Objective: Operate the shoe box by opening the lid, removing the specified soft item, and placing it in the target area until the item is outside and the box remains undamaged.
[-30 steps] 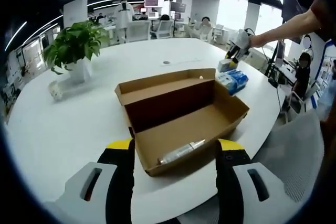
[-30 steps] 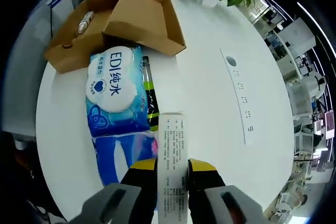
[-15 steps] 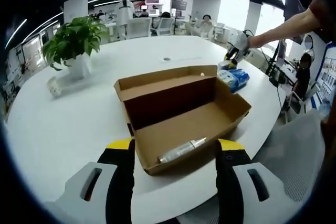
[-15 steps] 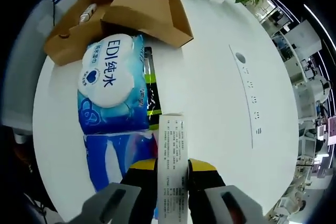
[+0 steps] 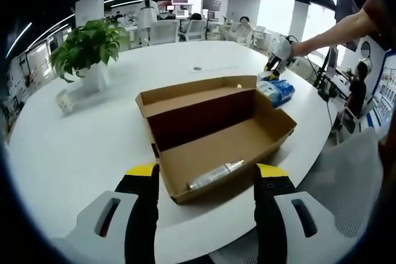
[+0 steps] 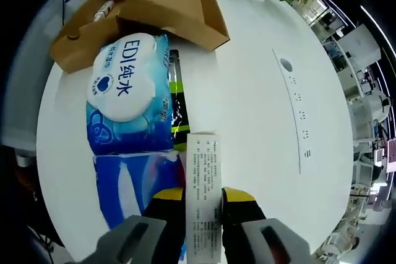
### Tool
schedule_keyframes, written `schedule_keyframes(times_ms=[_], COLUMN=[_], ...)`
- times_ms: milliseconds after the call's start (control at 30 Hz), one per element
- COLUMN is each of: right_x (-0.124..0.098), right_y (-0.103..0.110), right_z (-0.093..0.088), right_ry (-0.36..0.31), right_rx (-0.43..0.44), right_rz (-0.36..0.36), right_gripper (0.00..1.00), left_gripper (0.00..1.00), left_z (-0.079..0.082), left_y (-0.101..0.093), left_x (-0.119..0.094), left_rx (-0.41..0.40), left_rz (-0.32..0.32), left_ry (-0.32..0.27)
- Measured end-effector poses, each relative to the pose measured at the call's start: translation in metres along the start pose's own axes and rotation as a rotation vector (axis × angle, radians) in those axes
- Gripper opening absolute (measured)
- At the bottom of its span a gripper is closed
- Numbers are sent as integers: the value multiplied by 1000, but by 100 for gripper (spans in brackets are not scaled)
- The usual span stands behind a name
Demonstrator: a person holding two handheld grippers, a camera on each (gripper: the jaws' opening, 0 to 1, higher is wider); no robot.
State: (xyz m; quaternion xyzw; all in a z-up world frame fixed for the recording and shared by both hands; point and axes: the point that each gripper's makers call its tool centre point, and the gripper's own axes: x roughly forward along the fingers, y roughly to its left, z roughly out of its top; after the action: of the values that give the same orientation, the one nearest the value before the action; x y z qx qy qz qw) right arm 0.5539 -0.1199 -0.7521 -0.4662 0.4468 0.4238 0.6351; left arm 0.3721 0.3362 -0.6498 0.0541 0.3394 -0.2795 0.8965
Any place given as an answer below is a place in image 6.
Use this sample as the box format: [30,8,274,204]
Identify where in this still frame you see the white table socket panel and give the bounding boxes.
[271,48,314,176]

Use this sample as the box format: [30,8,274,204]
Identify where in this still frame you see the pink screen monitor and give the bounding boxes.
[385,138,396,174]

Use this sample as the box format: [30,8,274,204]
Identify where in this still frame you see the white pump bottle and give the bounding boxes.
[93,0,116,23]

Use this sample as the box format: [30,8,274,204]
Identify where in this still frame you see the black green grey pouch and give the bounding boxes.
[168,49,194,153]

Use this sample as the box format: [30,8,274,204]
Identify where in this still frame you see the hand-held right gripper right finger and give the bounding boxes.
[220,186,312,264]

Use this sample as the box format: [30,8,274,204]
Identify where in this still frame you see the black cable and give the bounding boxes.
[61,0,71,27]

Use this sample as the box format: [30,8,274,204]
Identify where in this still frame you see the long white carton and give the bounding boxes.
[184,130,224,264]

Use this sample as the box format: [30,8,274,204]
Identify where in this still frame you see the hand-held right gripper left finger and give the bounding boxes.
[95,187,187,264]

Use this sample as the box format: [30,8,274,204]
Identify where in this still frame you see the white blue wet wipes pack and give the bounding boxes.
[85,32,176,156]

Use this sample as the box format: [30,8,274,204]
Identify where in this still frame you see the brown cardboard shoe box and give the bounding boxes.
[50,0,231,74]

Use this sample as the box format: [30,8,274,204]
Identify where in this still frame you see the blue soft tissue pack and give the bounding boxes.
[92,150,188,234]

